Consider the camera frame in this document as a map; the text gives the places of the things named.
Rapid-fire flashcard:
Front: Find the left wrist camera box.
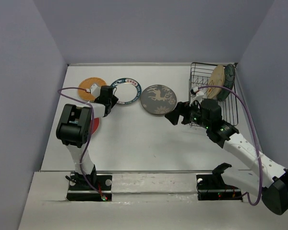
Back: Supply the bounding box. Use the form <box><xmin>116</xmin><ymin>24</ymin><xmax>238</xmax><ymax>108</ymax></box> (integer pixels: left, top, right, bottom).
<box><xmin>86</xmin><ymin>83</ymin><xmax>101</xmax><ymax>98</ymax></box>

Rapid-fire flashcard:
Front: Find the black wire dish rack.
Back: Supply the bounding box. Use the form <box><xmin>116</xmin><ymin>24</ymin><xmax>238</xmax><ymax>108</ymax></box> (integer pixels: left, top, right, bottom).
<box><xmin>189</xmin><ymin>62</ymin><xmax>239</xmax><ymax>126</ymax></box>

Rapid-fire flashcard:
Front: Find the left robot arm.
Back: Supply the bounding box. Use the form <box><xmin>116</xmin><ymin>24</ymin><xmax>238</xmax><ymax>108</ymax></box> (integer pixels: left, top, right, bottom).
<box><xmin>56</xmin><ymin>84</ymin><xmax>118</xmax><ymax>189</ymax></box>

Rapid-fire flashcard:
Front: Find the dark blue glazed plate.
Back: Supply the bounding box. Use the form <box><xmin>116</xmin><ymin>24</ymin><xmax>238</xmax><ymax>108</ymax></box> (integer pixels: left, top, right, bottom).
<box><xmin>217</xmin><ymin>64</ymin><xmax>236</xmax><ymax>102</ymax></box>

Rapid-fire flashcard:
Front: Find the white plate teal rim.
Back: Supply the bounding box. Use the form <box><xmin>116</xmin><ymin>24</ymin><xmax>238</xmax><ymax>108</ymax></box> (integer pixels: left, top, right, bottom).
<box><xmin>111</xmin><ymin>78</ymin><xmax>142</xmax><ymax>105</ymax></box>

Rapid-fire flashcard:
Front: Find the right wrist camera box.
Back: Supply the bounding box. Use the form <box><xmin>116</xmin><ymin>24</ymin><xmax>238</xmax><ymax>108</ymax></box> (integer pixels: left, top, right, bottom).
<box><xmin>190</xmin><ymin>86</ymin><xmax>204</xmax><ymax>106</ymax></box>

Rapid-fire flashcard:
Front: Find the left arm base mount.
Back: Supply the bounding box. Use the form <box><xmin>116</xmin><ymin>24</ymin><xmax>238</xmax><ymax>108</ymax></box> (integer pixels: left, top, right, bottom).
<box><xmin>65</xmin><ymin>172</ymin><xmax>112</xmax><ymax>202</ymax></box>

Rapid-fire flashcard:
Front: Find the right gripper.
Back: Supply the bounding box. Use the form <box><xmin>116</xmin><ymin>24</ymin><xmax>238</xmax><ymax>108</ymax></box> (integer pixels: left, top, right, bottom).
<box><xmin>164</xmin><ymin>98</ymin><xmax>211</xmax><ymax>129</ymax></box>

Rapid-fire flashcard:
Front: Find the orange woven round plate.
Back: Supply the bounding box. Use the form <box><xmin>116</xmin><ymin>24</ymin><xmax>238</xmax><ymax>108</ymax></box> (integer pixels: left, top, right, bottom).
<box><xmin>78</xmin><ymin>77</ymin><xmax>107</xmax><ymax>102</ymax></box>

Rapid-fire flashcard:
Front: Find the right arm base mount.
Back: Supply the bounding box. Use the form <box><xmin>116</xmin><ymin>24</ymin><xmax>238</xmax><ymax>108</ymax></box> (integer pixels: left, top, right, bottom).
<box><xmin>196</xmin><ymin>174</ymin><xmax>242</xmax><ymax>201</ymax></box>

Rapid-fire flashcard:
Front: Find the grey deer plate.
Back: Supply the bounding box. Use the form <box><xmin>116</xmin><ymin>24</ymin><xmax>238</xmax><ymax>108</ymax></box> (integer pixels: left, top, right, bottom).
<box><xmin>140</xmin><ymin>84</ymin><xmax>177</xmax><ymax>116</ymax></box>

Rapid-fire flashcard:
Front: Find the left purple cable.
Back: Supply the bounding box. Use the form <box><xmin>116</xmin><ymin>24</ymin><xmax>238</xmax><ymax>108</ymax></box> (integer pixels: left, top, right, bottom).
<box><xmin>57</xmin><ymin>87</ymin><xmax>104</xmax><ymax>196</ymax></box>

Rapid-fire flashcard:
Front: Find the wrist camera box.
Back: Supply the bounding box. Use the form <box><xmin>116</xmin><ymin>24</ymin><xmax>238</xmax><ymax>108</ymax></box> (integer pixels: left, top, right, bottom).
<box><xmin>86</xmin><ymin>83</ymin><xmax>101</xmax><ymax>98</ymax></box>
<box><xmin>190</xmin><ymin>86</ymin><xmax>204</xmax><ymax>106</ymax></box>

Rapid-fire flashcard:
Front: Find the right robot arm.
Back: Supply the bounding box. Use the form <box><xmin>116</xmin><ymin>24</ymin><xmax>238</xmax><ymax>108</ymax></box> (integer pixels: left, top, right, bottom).
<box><xmin>165</xmin><ymin>99</ymin><xmax>288</xmax><ymax>215</ymax></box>

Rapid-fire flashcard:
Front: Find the red teal floral plate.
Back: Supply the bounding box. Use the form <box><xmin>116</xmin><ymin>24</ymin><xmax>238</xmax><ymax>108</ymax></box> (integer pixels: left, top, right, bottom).
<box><xmin>90</xmin><ymin>118</ymin><xmax>100</xmax><ymax>134</ymax></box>

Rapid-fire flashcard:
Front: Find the beige bird plate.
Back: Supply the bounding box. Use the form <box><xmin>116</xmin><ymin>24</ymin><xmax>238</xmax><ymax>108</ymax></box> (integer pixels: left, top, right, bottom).
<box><xmin>206</xmin><ymin>65</ymin><xmax>225</xmax><ymax>99</ymax></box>

